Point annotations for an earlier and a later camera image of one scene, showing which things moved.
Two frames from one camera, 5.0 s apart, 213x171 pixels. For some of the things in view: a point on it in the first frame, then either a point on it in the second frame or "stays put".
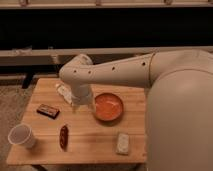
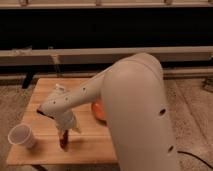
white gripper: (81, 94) to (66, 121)
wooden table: (111, 129) stays put
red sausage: (64, 137) stays put
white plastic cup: (22, 134) stays put
